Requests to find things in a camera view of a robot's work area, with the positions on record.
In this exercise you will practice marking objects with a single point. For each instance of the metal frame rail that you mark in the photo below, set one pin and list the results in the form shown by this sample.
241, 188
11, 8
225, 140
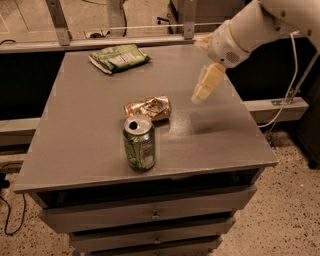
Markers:
64, 41

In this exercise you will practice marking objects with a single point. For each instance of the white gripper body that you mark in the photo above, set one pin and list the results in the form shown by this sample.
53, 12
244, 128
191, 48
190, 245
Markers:
224, 46

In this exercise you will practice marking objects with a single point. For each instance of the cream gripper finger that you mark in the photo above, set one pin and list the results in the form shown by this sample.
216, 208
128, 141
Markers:
210, 77
203, 42

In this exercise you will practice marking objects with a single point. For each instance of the green soda can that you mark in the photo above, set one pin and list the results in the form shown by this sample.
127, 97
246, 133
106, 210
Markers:
139, 142

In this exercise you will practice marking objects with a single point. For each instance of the green chip bag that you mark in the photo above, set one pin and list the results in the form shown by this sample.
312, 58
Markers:
118, 58

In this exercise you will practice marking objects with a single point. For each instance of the orange soda can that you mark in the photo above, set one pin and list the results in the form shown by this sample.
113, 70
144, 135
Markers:
156, 108

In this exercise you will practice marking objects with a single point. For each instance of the grey drawer cabinet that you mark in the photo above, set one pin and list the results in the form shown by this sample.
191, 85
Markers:
127, 165

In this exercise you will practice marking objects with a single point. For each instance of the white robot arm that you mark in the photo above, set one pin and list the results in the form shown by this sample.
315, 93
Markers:
258, 23

